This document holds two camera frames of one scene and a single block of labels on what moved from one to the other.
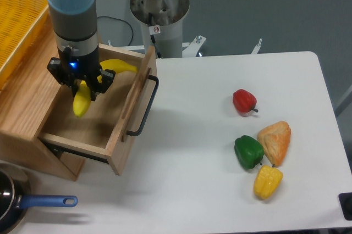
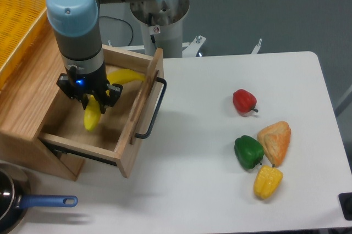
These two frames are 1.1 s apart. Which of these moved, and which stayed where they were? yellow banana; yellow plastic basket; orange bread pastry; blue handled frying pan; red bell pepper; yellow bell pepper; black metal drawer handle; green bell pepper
Moved: black metal drawer handle; yellow banana
Stayed: yellow bell pepper; yellow plastic basket; green bell pepper; orange bread pastry; blue handled frying pan; red bell pepper
